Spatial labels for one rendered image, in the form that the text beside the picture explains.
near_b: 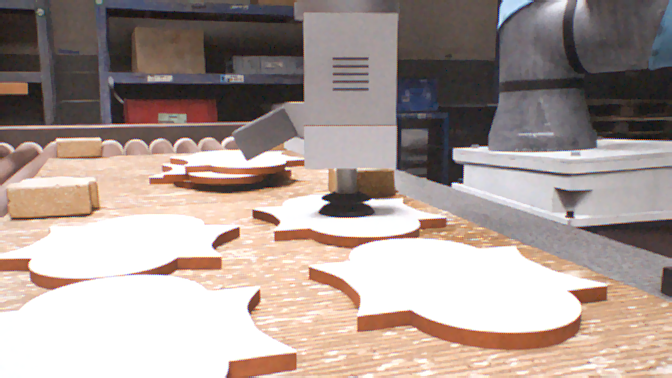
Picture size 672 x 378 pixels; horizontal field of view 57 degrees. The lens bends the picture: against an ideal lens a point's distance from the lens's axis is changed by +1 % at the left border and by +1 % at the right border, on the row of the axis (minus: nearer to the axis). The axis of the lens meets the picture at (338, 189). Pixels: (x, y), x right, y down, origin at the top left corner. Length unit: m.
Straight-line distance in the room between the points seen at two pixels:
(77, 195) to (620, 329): 0.40
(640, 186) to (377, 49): 0.51
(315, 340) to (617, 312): 0.14
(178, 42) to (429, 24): 2.39
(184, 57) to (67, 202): 4.32
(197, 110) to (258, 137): 4.31
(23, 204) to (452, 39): 5.70
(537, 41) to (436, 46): 5.13
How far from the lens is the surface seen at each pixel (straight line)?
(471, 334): 0.26
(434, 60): 6.01
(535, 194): 0.84
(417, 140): 4.98
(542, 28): 0.91
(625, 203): 0.84
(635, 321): 0.31
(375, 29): 0.42
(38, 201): 0.54
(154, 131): 1.40
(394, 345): 0.26
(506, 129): 0.91
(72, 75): 5.40
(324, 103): 0.42
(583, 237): 0.55
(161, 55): 4.80
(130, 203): 0.58
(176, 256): 0.37
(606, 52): 0.88
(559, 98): 0.91
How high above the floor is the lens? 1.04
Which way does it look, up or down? 10 degrees down
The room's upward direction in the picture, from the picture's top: straight up
